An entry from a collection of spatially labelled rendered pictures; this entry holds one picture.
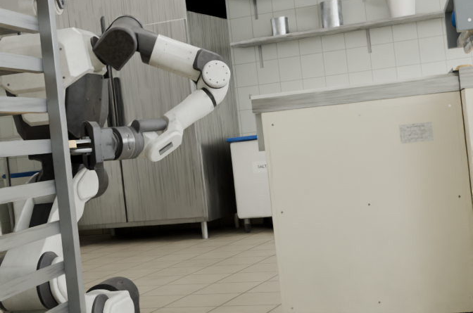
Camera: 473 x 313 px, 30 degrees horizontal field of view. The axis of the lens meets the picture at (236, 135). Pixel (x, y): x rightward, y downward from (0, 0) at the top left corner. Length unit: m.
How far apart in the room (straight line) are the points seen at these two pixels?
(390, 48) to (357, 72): 0.34
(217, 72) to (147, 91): 4.58
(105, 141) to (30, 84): 0.31
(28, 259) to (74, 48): 0.58
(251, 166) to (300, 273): 3.81
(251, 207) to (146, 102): 1.18
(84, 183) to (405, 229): 1.18
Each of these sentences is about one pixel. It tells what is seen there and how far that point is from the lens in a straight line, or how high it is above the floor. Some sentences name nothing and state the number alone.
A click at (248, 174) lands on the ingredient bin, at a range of 6.90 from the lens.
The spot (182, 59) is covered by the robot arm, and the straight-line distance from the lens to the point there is 2.42.
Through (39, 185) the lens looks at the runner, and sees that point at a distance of 1.91.
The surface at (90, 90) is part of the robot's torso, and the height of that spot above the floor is 0.93.
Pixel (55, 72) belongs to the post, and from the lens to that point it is 1.97.
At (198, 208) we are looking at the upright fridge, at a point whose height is 0.25.
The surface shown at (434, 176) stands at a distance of 3.06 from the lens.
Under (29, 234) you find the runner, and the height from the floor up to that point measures 0.60.
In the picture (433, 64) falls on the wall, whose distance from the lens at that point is 7.16.
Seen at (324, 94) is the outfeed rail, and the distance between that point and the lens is 3.08.
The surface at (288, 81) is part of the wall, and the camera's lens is 7.46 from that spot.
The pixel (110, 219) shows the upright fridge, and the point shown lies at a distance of 7.20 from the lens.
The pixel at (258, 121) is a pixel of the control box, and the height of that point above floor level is 0.81.
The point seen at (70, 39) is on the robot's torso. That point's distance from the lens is 2.43.
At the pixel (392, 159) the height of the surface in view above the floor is 0.63.
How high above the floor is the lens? 0.75
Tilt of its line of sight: level
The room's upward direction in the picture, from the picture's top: 6 degrees counter-clockwise
